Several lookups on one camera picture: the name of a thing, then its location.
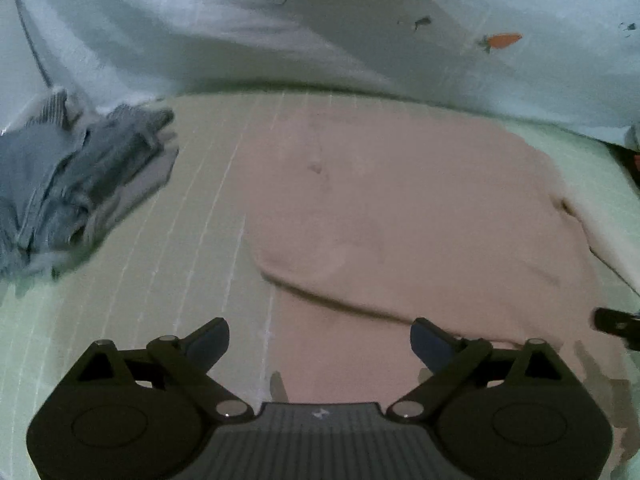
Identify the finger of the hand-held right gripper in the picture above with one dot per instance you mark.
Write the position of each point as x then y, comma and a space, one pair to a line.
617, 324

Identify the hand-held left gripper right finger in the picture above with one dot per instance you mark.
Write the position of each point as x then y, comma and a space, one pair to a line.
430, 342

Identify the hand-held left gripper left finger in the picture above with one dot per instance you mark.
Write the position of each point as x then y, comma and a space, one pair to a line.
210, 342

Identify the beige garment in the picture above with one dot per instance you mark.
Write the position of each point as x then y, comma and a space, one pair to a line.
400, 200

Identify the green checked mat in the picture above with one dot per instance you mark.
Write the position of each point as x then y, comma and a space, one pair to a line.
150, 285

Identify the grey garment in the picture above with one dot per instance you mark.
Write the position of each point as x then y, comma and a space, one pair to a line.
145, 180

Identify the light blue denim shirt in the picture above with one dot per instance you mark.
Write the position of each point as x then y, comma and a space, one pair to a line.
30, 160

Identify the pale blue printed blanket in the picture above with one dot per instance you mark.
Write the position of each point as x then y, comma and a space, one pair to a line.
250, 35

